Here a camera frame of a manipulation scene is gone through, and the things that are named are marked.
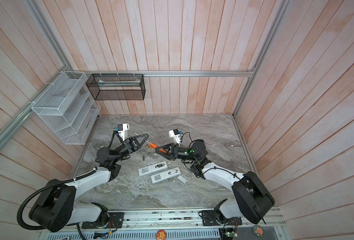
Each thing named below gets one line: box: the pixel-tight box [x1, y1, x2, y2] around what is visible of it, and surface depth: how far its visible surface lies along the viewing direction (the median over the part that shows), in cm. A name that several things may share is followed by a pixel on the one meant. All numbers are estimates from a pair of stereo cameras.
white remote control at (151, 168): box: [138, 161, 168, 177], surface depth 92 cm
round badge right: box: [253, 224, 264, 237], surface depth 71 cm
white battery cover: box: [177, 175, 188, 184], surface depth 89 cm
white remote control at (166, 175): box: [151, 167, 182, 184], surface depth 89 cm
